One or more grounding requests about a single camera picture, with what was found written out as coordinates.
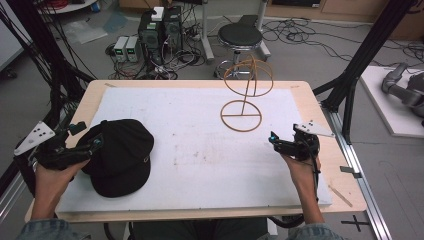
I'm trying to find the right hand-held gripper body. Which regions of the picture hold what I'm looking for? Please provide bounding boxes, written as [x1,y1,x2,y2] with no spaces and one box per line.
[279,120,336,163]

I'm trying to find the black computer tower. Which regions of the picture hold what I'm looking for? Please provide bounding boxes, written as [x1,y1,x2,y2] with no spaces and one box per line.
[162,5,184,52]
[137,9,165,67]

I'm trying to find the bundle of floor cables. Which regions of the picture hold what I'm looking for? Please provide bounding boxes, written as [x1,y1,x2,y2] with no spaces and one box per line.
[261,16,424,69]

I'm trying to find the wooden hat stand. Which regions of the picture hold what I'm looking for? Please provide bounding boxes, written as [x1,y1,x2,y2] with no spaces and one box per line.
[219,54,275,133]

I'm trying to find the person's left hand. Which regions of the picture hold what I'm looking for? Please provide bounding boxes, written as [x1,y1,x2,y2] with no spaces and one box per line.
[33,157,91,205]

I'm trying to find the white box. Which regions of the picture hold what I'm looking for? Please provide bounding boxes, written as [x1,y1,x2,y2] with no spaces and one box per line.
[150,6,165,23]

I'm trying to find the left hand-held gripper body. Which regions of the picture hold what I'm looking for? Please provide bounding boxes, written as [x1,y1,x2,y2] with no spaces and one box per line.
[13,120,96,172]

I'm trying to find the grey metal bracket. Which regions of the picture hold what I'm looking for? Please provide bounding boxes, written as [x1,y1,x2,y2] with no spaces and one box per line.
[339,165,363,179]

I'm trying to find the person's legs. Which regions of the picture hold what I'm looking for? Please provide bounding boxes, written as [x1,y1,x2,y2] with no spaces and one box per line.
[128,217,278,240]

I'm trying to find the white table mat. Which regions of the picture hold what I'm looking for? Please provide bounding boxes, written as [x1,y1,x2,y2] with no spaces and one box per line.
[55,87,334,214]

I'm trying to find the white round table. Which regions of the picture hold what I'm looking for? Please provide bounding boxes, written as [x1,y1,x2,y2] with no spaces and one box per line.
[37,0,98,15]

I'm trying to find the grey robot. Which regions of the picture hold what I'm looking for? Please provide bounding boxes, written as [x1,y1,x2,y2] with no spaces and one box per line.
[380,62,424,118]

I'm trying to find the white floor board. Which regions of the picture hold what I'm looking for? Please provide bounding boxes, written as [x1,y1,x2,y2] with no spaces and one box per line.
[359,65,424,139]

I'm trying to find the black cap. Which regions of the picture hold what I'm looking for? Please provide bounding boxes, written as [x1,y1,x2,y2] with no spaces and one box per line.
[77,118,156,199]

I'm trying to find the thin wooden stick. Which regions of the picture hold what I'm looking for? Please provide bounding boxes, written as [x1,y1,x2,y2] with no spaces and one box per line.
[327,184,354,208]

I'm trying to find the black round stool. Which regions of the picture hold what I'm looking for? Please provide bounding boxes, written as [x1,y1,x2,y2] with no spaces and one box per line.
[214,14,273,80]

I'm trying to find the black frame stand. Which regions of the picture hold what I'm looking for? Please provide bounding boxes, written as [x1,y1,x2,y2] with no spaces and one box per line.
[312,0,419,145]
[0,0,96,198]

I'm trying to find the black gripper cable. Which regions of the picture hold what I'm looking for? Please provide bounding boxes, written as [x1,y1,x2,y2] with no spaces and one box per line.
[304,143,322,203]

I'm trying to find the aluminium rail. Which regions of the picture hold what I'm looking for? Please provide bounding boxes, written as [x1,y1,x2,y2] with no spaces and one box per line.
[320,102,394,240]

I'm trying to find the person's right hand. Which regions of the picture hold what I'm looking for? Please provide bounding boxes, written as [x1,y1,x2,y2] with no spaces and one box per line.
[282,154,323,196]

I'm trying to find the clear plastic sheet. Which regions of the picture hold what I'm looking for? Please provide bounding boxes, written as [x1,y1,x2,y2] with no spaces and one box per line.
[63,19,109,45]

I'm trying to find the grey power supply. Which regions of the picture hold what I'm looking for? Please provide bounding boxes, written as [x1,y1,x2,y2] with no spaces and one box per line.
[125,35,141,64]
[112,35,130,64]

